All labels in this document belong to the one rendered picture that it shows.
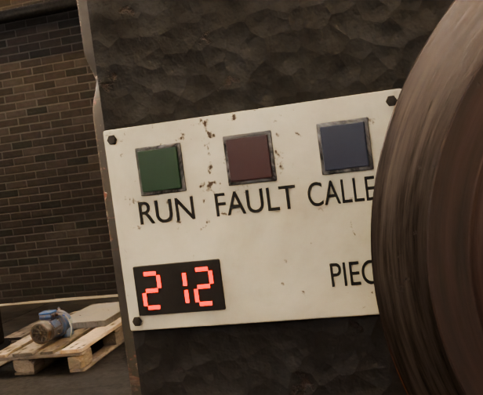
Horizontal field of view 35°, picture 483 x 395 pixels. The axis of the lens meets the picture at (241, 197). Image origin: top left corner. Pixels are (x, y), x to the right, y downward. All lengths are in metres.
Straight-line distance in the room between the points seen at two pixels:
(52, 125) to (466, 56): 7.09
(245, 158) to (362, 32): 0.14
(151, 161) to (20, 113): 7.02
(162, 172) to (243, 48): 0.13
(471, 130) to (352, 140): 0.17
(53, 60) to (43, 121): 0.58
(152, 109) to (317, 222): 0.18
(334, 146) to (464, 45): 0.17
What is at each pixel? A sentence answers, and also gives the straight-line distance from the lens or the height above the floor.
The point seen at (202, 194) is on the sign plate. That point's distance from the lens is 0.66.
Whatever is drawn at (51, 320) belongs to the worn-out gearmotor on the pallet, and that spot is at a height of 0.29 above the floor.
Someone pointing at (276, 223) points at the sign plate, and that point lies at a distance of 0.64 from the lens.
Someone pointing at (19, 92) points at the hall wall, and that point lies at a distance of 7.68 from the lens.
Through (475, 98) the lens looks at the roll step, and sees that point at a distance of 0.47.
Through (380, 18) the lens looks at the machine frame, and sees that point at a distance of 0.65.
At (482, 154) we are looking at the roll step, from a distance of 0.47.
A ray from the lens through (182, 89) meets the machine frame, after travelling 0.68.
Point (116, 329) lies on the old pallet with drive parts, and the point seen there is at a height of 0.12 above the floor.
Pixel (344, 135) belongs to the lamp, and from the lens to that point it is 0.62.
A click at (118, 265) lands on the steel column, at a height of 0.79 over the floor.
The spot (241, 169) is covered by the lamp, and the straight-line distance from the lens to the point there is 0.64.
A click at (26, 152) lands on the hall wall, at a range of 7.66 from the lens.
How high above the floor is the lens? 1.21
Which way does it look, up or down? 3 degrees down
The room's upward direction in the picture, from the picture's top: 7 degrees counter-clockwise
